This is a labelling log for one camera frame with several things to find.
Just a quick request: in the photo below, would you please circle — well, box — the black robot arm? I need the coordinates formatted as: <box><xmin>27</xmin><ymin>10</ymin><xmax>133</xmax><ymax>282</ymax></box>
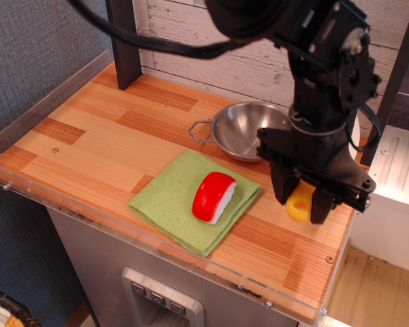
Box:
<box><xmin>206</xmin><ymin>1</ymin><xmax>381</xmax><ymax>224</ymax></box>

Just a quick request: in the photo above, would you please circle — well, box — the yellow handled toy knife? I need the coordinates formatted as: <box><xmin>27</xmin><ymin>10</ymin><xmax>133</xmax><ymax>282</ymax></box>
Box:
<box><xmin>286</xmin><ymin>181</ymin><xmax>316</xmax><ymax>222</ymax></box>

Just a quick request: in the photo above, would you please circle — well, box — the yellow object bottom left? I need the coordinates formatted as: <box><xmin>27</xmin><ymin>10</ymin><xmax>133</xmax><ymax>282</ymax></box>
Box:
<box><xmin>4</xmin><ymin>315</ymin><xmax>27</xmax><ymax>327</ymax></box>

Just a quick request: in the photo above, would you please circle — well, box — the white toy sink unit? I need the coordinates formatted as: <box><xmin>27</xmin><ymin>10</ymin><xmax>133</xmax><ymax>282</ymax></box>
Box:
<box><xmin>350</xmin><ymin>126</ymin><xmax>409</xmax><ymax>270</ymax></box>

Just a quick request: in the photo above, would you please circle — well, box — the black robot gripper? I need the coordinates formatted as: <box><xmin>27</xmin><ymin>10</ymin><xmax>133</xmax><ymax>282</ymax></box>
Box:
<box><xmin>257</xmin><ymin>127</ymin><xmax>377</xmax><ymax>224</ymax></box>

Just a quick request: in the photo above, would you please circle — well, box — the dark shelf post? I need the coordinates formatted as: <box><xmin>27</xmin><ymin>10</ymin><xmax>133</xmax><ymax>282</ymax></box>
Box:
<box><xmin>104</xmin><ymin>0</ymin><xmax>143</xmax><ymax>91</ymax></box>
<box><xmin>359</xmin><ymin>0</ymin><xmax>409</xmax><ymax>168</ymax></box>

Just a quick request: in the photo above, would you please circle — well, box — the grey toy fridge cabinet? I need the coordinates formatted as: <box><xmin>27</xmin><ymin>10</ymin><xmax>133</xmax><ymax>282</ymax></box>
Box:
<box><xmin>48</xmin><ymin>209</ymin><xmax>298</xmax><ymax>326</ymax></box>

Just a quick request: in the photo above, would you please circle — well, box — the dark left shelf post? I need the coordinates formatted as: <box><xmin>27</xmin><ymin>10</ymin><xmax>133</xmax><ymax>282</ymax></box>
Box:
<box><xmin>104</xmin><ymin>0</ymin><xmax>143</xmax><ymax>91</ymax></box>

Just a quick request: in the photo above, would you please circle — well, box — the clear acrylic edge guard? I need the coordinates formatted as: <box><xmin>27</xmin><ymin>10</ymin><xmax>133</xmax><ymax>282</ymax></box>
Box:
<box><xmin>0</xmin><ymin>156</ymin><xmax>354</xmax><ymax>326</ymax></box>

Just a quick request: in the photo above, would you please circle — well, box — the small steel two-handled pot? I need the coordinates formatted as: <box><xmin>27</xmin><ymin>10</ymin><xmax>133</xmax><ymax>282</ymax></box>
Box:
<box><xmin>189</xmin><ymin>102</ymin><xmax>290</xmax><ymax>163</ymax></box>

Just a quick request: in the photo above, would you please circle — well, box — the green cloth towel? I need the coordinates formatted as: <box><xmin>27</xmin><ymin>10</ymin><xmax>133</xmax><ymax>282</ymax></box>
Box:
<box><xmin>127</xmin><ymin>151</ymin><xmax>260</xmax><ymax>257</ymax></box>

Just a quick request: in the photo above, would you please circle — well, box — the dark right shelf post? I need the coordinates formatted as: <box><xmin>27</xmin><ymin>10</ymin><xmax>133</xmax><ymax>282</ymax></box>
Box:
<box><xmin>359</xmin><ymin>0</ymin><xmax>409</xmax><ymax>168</ymax></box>

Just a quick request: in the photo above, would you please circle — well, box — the black cable bundle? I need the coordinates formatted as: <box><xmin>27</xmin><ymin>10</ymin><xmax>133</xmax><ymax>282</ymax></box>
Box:
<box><xmin>67</xmin><ymin>0</ymin><xmax>246</xmax><ymax>61</ymax></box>

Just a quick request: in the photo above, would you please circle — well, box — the silver dispenser panel with buttons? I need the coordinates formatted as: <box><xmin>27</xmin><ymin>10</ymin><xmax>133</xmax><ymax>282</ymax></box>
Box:
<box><xmin>121</xmin><ymin>267</ymin><xmax>205</xmax><ymax>326</ymax></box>

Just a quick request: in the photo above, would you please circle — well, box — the red white toy sushi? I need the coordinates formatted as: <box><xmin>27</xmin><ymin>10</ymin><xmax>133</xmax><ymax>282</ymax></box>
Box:
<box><xmin>192</xmin><ymin>172</ymin><xmax>237</xmax><ymax>225</ymax></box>

